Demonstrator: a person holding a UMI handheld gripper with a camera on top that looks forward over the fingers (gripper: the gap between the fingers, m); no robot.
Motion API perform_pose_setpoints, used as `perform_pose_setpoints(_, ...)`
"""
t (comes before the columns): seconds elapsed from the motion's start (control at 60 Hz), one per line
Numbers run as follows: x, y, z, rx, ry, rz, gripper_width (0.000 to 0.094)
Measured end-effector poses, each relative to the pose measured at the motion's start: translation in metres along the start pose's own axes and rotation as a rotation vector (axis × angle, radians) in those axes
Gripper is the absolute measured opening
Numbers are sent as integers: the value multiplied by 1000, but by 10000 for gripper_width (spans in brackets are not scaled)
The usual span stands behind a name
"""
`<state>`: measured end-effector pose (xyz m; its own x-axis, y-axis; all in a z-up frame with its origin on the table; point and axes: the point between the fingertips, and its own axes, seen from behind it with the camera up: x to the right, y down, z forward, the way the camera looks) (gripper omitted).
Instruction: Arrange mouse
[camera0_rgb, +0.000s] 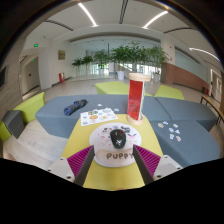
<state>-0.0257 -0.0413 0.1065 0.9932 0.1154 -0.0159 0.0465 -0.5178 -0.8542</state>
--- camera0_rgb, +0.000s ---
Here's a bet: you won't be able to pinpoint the lime green upholstered seat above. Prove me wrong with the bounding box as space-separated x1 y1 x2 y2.
153 84 185 101
0 91 46 143
94 80 153 98

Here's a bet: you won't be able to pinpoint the strip ceiling lights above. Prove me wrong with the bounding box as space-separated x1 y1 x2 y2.
78 2 221 63

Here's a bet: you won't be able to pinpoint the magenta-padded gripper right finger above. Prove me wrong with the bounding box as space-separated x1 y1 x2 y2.
132 144 184 186

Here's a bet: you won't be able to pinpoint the dark grey upholstered block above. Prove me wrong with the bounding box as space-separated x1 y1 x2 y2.
1 109 26 139

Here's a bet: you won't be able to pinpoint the row of potted green plants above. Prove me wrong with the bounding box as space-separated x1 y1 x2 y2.
71 41 169 83

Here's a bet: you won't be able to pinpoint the round white printed mouse pad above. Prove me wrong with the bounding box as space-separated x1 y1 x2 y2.
88 122 142 168

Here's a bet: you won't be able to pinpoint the wooden bench with black frame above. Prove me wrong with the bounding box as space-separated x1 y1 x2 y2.
200 94 224 125

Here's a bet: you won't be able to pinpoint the black computer mouse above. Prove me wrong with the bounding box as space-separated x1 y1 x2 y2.
109 129 127 149

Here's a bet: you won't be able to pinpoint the red panel wooden-capped tower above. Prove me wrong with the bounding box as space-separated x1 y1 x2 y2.
126 72 152 126

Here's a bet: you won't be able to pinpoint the brown wall plaque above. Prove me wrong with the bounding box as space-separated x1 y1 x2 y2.
57 49 67 61

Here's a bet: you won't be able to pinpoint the dark blue folded umbrella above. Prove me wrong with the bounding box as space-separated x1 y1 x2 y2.
63 99 88 117

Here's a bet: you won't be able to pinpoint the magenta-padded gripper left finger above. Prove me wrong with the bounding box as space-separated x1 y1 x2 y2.
46 145 96 187

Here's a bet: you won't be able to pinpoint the grey upholstered bench seat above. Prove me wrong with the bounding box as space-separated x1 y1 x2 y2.
141 95 218 132
148 119 222 168
34 94 131 139

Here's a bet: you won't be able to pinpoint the white sticker sheet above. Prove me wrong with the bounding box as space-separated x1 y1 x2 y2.
79 107 119 127

